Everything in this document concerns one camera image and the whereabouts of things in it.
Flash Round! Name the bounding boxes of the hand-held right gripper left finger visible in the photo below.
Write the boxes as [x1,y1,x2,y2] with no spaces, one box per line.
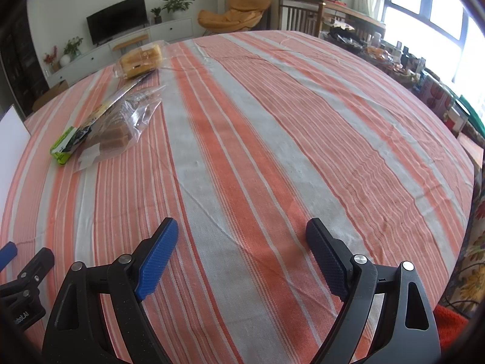
[42,218,179,364]

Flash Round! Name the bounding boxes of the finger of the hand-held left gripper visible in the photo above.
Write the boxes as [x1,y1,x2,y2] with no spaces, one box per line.
[0,242,18,274]
[0,248,55,304]

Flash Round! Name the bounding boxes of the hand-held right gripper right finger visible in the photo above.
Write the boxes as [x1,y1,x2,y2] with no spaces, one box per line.
[306,218,442,364]

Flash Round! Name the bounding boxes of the green snack packet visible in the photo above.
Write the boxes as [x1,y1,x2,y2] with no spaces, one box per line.
[50,125,89,166]

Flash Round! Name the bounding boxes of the clear bag of brown cakes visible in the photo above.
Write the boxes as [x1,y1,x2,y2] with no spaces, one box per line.
[73,85,167,173]

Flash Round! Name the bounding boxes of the black snack packet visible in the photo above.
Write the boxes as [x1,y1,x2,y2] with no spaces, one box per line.
[74,69,158,148]

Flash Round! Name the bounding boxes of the bagged bread loaf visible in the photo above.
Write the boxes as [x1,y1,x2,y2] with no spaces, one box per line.
[119,43,164,80]

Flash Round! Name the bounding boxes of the white board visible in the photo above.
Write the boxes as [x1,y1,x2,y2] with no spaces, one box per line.
[0,104,32,213]

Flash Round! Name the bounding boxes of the orange striped tablecloth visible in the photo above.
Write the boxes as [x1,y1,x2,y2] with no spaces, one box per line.
[0,30,476,364]

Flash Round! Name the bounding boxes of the orange red cloth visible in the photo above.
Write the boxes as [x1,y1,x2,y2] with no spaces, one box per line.
[432,305,471,349]

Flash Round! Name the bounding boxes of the floral cloth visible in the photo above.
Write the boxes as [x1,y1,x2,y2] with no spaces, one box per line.
[440,167,485,319]

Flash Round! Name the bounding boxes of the dark display cabinet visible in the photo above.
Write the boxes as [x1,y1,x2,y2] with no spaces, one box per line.
[0,19,50,122]

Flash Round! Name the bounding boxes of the red flower arrangement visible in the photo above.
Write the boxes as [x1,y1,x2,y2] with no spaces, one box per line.
[43,45,60,73]

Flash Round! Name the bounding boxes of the row of assorted sideboard clutter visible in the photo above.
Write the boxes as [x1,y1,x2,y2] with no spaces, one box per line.
[326,23,485,139]

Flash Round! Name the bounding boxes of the potted plant white round vase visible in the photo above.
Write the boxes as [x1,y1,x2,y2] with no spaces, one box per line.
[60,37,84,66]

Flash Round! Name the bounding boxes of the wooden stool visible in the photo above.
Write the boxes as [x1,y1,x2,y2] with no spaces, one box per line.
[112,34,149,52]

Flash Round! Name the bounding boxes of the white television cabinet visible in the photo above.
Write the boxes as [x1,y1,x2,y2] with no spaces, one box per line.
[49,17,194,74]

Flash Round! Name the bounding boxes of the black television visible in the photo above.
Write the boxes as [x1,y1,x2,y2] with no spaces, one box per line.
[86,0,148,46]

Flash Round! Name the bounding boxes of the wooden dining table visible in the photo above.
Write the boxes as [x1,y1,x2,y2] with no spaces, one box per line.
[322,0,387,40]

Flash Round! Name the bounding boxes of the dark wooden dining chair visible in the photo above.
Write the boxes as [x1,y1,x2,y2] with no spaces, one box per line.
[278,0,326,38]

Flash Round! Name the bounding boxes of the orange lounge chair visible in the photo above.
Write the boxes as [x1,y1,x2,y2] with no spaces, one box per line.
[198,0,272,36]

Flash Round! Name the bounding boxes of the large leafy potted plant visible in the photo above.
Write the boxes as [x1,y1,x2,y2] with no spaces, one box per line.
[161,0,195,20]

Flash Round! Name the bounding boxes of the window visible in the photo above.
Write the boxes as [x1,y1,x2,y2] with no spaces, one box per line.
[383,0,485,103]

